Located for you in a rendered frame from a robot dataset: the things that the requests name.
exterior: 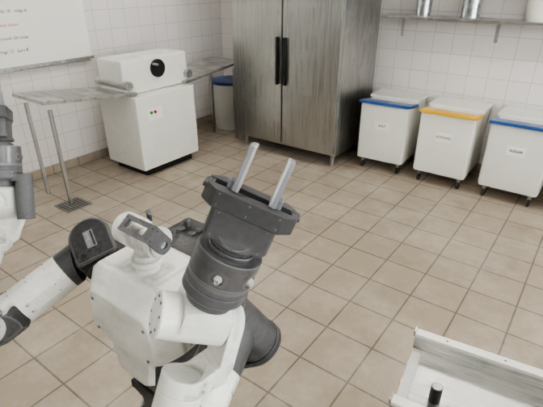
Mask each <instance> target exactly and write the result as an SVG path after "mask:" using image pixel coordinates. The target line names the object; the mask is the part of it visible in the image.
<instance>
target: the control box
mask: <svg viewBox="0 0 543 407"><path fill-rule="evenodd" d="M420 357H421V354H420V353H419V352H416V351H411V353H410V357H409V359H408V361H407V364H406V369H405V371H404V374H403V376H402V378H401V382H400V384H399V387H398V391H397V394H396V395H398V396H400V397H403V398H406V399H407V397H408V394H409V391H410V387H411V385H412V382H413V379H414V376H415V372H416V369H417V366H418V364H419V360H420Z"/></svg>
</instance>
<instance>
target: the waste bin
mask: <svg viewBox="0 0 543 407"><path fill-rule="evenodd" d="M213 95H214V109H215V119H216V126H217V128H219V129H223V130H234V90H233V75H225V76H218V77H214V78H213Z"/></svg>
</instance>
